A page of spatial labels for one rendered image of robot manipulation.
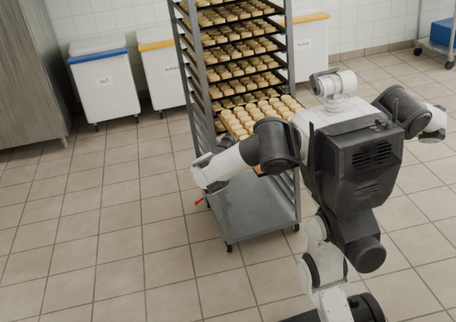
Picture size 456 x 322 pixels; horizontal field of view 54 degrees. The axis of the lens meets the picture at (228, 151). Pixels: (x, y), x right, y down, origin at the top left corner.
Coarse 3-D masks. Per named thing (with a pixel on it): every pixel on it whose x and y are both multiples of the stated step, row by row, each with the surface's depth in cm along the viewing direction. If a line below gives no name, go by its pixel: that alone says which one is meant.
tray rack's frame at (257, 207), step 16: (176, 32) 259; (176, 48) 263; (192, 112) 286; (192, 128) 291; (240, 176) 320; (256, 176) 318; (240, 192) 305; (256, 192) 302; (272, 192) 300; (240, 208) 290; (256, 208) 288; (272, 208) 286; (288, 208) 284; (240, 224) 276; (256, 224) 274; (272, 224) 273; (288, 224) 273; (224, 240) 270; (240, 240) 267
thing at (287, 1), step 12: (288, 0) 206; (288, 12) 208; (288, 24) 211; (288, 36) 214; (288, 48) 217; (288, 60) 220; (288, 72) 224; (300, 192) 263; (300, 204) 268; (300, 216) 273
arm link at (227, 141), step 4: (224, 136) 186; (228, 136) 186; (232, 136) 187; (224, 140) 187; (228, 140) 186; (232, 140) 186; (220, 144) 184; (224, 144) 184; (228, 144) 184; (232, 144) 186; (216, 148) 182; (220, 148) 182; (224, 148) 182; (216, 152) 180; (220, 152) 180
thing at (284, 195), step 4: (268, 176) 302; (272, 176) 300; (272, 180) 298; (276, 180) 294; (276, 184) 293; (276, 188) 290; (280, 188) 289; (280, 192) 286; (284, 192) 283; (284, 196) 282; (288, 196) 277; (284, 200) 278; (288, 200) 278; (288, 204) 275; (292, 204) 273; (292, 208) 271; (296, 208) 268
